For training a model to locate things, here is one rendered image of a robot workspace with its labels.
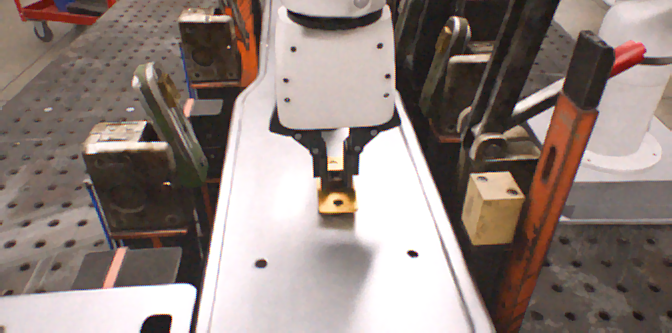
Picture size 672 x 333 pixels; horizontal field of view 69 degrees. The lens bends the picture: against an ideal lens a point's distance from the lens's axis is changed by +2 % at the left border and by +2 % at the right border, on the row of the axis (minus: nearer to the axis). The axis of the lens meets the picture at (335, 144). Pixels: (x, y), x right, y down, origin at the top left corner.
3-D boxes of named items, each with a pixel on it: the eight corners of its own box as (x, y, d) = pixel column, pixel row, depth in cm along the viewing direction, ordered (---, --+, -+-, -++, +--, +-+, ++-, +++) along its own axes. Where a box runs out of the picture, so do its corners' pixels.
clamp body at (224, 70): (205, 166, 101) (173, 3, 81) (264, 163, 102) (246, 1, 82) (199, 195, 93) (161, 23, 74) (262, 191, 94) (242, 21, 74)
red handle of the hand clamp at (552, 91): (462, 117, 47) (625, 28, 43) (471, 132, 48) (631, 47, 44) (476, 142, 44) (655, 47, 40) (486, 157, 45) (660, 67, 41)
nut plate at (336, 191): (314, 159, 51) (314, 150, 50) (349, 158, 51) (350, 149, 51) (318, 214, 44) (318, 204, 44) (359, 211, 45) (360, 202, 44)
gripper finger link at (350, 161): (376, 112, 45) (373, 168, 49) (342, 114, 45) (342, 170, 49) (381, 130, 43) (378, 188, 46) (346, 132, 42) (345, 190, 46)
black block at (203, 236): (194, 243, 83) (159, 95, 67) (257, 239, 84) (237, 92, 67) (186, 280, 77) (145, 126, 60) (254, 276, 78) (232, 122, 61)
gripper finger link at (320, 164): (325, 114, 45) (326, 171, 49) (290, 116, 45) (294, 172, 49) (327, 133, 42) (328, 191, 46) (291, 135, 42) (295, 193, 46)
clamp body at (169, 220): (153, 309, 72) (83, 110, 52) (233, 303, 73) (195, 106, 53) (137, 367, 65) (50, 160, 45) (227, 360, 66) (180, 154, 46)
